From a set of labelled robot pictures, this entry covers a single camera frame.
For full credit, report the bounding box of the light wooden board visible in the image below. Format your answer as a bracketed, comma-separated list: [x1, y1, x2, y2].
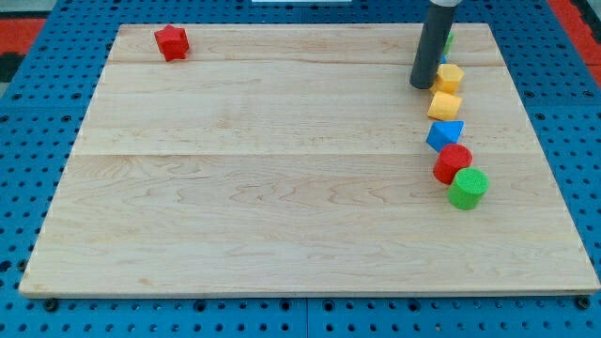
[19, 23, 600, 299]

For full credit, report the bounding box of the blue triangle block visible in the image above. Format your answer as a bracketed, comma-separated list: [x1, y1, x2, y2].
[425, 120, 465, 152]

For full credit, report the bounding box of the red cylinder block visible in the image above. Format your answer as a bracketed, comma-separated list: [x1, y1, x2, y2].
[433, 144, 473, 185]

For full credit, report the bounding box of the yellow pentagon block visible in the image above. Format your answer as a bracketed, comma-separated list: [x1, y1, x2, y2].
[427, 91, 462, 121]

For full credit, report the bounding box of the green cylinder block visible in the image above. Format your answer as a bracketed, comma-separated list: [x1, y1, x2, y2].
[447, 167, 489, 210]

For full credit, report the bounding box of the yellow hexagon block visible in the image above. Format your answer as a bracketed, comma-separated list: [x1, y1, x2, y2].
[429, 64, 465, 95]

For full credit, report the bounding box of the red star block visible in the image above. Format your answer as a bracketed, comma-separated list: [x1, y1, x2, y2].
[154, 24, 190, 62]

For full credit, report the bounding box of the green block behind tool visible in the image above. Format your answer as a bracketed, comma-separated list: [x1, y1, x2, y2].
[442, 33, 455, 56]

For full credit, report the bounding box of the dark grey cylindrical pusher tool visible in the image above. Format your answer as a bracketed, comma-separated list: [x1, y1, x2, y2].
[409, 0, 461, 89]

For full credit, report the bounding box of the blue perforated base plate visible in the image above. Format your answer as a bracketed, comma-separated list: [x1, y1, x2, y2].
[1, 1, 600, 337]

